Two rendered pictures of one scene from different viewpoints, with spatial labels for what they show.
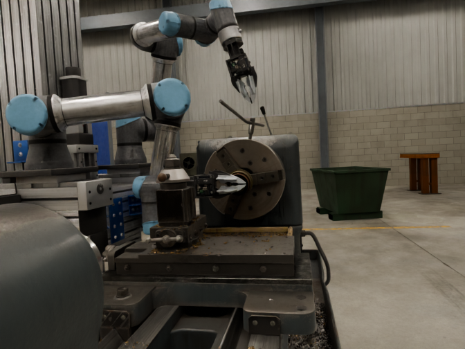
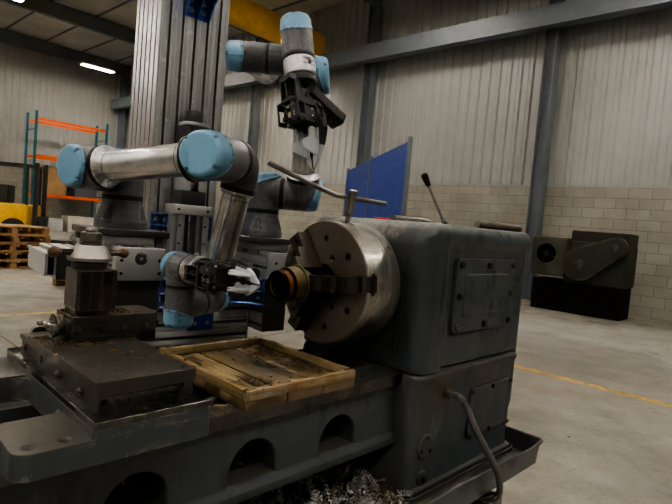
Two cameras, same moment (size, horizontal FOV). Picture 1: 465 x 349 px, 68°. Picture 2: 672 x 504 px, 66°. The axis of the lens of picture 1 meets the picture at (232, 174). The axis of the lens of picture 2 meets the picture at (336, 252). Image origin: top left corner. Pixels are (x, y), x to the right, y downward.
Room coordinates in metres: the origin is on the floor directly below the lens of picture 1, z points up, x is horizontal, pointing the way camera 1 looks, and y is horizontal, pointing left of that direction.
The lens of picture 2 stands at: (0.25, -0.80, 1.23)
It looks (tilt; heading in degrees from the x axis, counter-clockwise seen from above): 3 degrees down; 34
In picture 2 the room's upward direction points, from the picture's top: 5 degrees clockwise
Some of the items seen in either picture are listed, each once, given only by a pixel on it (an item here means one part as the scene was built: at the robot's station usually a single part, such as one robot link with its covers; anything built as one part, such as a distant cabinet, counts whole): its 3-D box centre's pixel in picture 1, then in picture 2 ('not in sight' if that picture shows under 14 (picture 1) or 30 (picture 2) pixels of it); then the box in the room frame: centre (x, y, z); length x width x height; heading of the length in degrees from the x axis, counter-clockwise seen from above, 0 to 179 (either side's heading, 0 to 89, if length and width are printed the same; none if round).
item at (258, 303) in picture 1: (204, 284); (68, 391); (0.75, 0.07, 0.90); 0.47 x 0.30 x 0.06; 79
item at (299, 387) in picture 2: (237, 242); (254, 367); (1.14, 0.00, 0.89); 0.36 x 0.30 x 0.04; 79
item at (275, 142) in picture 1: (253, 176); (419, 284); (1.78, -0.11, 1.06); 0.59 x 0.48 x 0.39; 169
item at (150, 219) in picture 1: (153, 216); (183, 304); (1.16, 0.27, 0.99); 0.11 x 0.08 x 0.11; 12
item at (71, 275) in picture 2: (177, 202); (91, 286); (0.82, 0.13, 1.07); 0.07 x 0.07 x 0.10; 79
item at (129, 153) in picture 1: (130, 153); (261, 222); (1.67, 0.49, 1.21); 0.15 x 0.15 x 0.10
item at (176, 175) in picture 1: (172, 175); (90, 252); (0.81, 0.14, 1.13); 0.08 x 0.08 x 0.03
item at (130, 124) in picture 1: (130, 129); (266, 190); (1.67, 0.48, 1.33); 0.13 x 0.12 x 0.14; 125
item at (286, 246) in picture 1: (202, 254); (95, 357); (0.80, 0.08, 0.95); 0.43 x 0.17 x 0.05; 79
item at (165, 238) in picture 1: (180, 231); (100, 324); (0.84, 0.13, 0.99); 0.20 x 0.10 x 0.05; 169
